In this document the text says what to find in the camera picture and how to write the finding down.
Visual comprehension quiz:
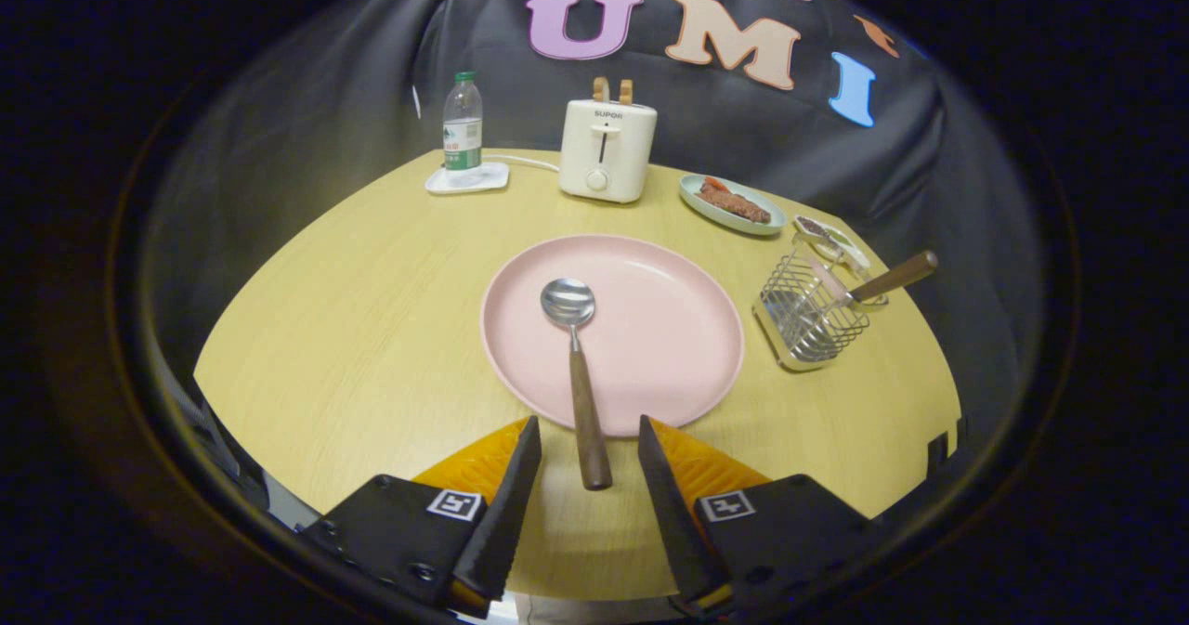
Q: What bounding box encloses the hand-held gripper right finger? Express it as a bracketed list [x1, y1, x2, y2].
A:
[637, 414, 893, 618]

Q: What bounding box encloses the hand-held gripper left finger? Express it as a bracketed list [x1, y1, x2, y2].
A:
[299, 415, 543, 618]

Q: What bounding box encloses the wooden-handled metal spoon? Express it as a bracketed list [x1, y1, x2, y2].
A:
[541, 278, 614, 492]

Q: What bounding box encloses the wooden-handled metal fork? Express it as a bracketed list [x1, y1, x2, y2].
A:
[799, 251, 940, 329]

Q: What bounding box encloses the pink round plate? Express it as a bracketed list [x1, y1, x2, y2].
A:
[479, 234, 746, 437]

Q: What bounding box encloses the pale green food plate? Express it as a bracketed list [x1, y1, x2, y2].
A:
[678, 174, 788, 237]

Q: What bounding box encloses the white divided condiment dish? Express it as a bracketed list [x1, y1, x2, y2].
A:
[791, 215, 890, 310]

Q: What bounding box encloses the brown meat slice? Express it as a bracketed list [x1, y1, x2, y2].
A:
[697, 177, 773, 225]

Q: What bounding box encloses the white square coaster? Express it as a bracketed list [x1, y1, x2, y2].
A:
[425, 162, 511, 196]

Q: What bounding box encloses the white toaster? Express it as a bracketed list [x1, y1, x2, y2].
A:
[559, 98, 659, 204]

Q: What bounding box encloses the clear plastic water bottle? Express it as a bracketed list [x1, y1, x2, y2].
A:
[442, 72, 484, 188]

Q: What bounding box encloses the black backdrop cloth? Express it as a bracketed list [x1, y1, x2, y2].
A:
[139, 0, 1041, 477]

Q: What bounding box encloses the metal wire cutlery basket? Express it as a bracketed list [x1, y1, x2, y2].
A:
[751, 244, 872, 372]

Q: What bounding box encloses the white power cable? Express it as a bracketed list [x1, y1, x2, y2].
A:
[483, 153, 562, 174]

